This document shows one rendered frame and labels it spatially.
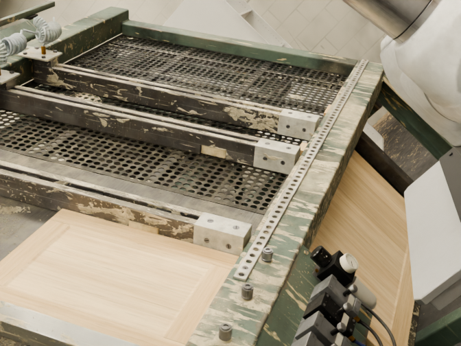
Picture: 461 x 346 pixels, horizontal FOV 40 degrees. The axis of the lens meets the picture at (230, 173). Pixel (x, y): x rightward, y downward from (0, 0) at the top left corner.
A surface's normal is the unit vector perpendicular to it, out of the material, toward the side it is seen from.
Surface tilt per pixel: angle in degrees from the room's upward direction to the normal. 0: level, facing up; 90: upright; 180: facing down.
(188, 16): 90
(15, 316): 54
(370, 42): 90
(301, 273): 90
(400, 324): 90
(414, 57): 63
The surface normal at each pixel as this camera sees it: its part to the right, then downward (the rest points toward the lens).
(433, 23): -0.63, -0.12
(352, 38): -0.22, 0.31
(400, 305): 0.61, -0.58
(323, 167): 0.07, -0.88
